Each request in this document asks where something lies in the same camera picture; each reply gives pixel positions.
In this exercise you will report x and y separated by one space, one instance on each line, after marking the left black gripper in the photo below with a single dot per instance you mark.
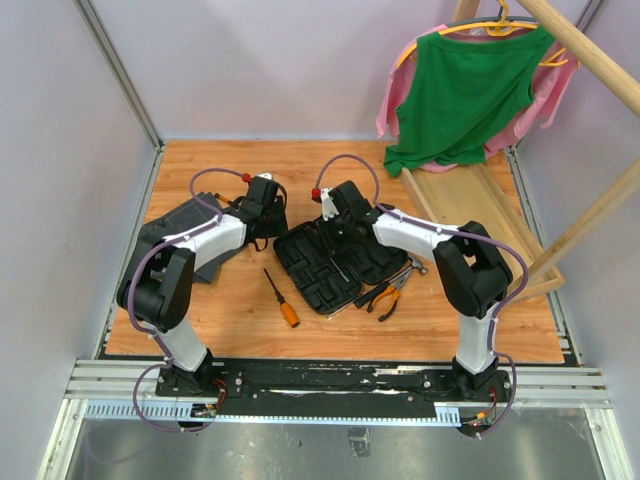
280 226

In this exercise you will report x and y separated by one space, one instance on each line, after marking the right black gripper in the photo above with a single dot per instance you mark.
337 213

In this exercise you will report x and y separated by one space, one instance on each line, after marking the black-handled screwdriver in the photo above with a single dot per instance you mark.
327 240

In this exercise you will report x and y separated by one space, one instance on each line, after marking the black plastic tool case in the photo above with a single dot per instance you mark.
330 270

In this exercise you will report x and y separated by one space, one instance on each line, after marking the orange-handled screwdriver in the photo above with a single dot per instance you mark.
286 309

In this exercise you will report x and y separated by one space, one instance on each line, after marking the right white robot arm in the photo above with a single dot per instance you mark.
473 273

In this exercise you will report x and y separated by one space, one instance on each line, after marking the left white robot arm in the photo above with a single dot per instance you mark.
157 284

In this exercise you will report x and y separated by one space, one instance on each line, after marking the orange-black pliers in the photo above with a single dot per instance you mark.
393 293

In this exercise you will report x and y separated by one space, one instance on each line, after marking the silver metal file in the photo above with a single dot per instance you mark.
337 312

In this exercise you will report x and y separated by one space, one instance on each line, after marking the wooden tray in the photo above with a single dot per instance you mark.
485 193

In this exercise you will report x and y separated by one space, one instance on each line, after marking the green sleeveless shirt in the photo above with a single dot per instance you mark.
463 93

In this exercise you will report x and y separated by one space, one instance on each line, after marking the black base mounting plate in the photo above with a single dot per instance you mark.
323 390

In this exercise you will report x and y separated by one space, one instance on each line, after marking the yellow clothes hanger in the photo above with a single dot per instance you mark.
501 27

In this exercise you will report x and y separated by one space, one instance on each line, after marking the pink shirt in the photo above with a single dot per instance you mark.
549 86

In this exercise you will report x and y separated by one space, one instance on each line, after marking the small brown-handled screwdriver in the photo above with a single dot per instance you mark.
223 199

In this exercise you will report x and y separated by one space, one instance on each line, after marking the claw hammer black handle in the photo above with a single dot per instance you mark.
414 264

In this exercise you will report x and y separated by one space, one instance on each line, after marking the aluminium frame rail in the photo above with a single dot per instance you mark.
105 44

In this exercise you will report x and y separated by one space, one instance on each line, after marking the wooden rack frame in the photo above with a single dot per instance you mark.
584 173

